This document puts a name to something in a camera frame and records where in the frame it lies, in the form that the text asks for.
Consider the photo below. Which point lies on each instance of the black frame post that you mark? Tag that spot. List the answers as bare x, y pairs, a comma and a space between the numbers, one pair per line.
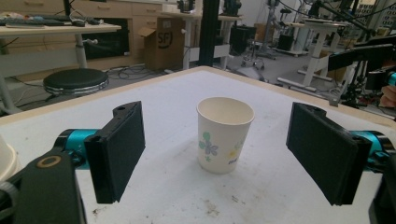
208, 31

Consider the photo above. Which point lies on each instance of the brown cardboard box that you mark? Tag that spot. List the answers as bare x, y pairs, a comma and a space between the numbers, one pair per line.
162, 53

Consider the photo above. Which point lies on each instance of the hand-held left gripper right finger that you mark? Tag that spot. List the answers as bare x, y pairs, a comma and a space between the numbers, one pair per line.
327, 155

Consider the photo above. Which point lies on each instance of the floral white paper cup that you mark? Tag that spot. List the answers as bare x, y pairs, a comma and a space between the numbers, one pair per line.
224, 146

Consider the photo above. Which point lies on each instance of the black equipment box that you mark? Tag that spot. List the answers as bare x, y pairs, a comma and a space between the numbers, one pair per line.
243, 39

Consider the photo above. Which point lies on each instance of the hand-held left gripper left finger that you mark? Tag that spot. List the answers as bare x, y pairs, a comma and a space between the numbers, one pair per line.
116, 152

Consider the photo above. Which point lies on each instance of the stack of white paper cups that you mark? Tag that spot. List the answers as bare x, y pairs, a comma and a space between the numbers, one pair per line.
7, 161

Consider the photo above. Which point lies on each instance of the black keyboard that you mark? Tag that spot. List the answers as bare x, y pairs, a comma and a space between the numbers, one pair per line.
34, 21

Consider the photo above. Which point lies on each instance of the white table mat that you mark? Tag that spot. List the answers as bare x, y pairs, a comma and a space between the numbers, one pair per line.
174, 186

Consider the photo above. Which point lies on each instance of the white desk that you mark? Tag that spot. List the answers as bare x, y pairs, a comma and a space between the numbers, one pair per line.
320, 25
59, 30

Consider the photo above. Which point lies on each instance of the black round stool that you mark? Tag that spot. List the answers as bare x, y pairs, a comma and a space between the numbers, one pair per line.
75, 80

